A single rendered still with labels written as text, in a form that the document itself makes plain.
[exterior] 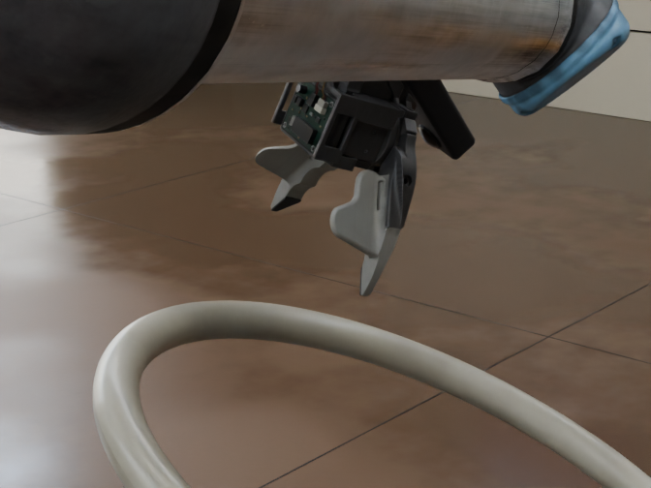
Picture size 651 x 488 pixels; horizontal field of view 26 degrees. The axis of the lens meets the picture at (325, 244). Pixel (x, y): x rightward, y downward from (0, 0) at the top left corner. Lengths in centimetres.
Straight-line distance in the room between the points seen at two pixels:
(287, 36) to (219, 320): 59
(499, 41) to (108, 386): 34
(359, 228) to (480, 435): 295
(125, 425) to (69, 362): 366
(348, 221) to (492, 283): 419
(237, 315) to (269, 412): 300
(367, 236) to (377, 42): 48
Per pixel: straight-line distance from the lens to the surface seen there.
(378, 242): 105
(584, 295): 514
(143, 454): 84
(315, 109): 104
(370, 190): 106
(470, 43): 69
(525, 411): 119
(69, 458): 388
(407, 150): 106
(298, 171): 115
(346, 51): 57
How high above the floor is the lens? 165
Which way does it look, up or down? 17 degrees down
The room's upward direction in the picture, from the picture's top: straight up
